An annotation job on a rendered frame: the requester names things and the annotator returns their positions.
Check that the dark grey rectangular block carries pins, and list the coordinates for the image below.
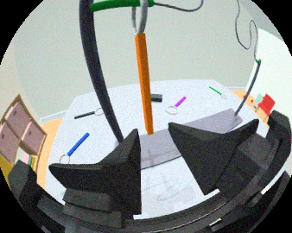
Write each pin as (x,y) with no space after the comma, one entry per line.
(155,97)

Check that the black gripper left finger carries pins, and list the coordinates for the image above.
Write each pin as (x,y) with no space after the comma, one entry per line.
(117,174)

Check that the orange handle with grey ring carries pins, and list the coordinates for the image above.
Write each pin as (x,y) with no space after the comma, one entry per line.
(143,64)

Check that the blue handle with thin white ring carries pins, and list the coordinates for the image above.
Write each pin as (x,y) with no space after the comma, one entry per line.
(77,145)

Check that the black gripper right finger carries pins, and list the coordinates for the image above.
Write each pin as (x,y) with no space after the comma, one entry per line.
(208,154)

